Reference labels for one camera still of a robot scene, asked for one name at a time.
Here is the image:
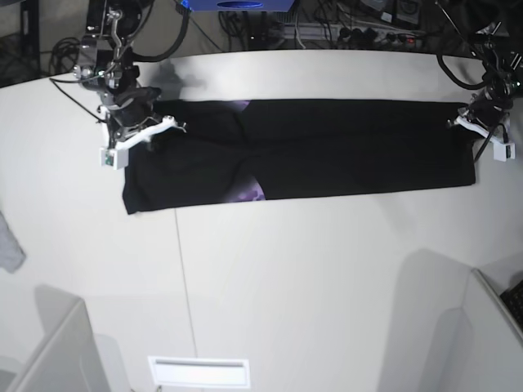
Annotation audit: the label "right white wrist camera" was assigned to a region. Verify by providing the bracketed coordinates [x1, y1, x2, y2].
[100, 147, 129, 170]

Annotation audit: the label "grey cloth at left edge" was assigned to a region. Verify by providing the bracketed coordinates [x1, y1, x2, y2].
[0, 215, 26, 274]

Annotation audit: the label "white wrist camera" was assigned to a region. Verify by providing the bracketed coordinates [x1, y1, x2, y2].
[100, 147, 129, 170]
[493, 142, 516, 162]

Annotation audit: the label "coiled black cables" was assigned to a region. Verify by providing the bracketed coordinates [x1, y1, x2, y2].
[47, 37, 89, 77]

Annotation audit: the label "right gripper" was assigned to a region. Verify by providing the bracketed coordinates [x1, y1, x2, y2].
[99, 87, 187, 141]

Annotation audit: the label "black keyboard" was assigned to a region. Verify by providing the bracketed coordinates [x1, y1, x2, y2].
[500, 281, 523, 327]

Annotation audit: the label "black T-shirt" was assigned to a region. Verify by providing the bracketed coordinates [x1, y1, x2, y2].
[123, 100, 476, 214]

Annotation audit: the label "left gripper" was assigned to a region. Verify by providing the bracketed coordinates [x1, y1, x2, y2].
[445, 91, 513, 135]

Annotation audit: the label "blue box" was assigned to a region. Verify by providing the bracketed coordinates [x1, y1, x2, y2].
[181, 0, 294, 11]

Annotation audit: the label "white partition panel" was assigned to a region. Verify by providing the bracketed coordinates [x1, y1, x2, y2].
[7, 297, 111, 391]
[457, 269, 522, 392]

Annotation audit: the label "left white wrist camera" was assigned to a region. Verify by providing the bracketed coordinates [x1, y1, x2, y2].
[493, 142, 516, 162]

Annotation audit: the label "white slotted tray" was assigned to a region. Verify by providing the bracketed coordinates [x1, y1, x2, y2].
[148, 356, 251, 390]

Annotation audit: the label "right white partition panel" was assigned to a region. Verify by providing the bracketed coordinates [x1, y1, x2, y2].
[457, 269, 522, 392]

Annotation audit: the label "left white partition panel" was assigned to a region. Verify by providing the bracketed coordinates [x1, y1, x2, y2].
[7, 297, 111, 391]

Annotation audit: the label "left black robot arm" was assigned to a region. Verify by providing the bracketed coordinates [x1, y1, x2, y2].
[436, 1, 522, 132]

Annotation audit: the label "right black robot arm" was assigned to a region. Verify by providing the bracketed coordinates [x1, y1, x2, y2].
[74, 1, 191, 148]

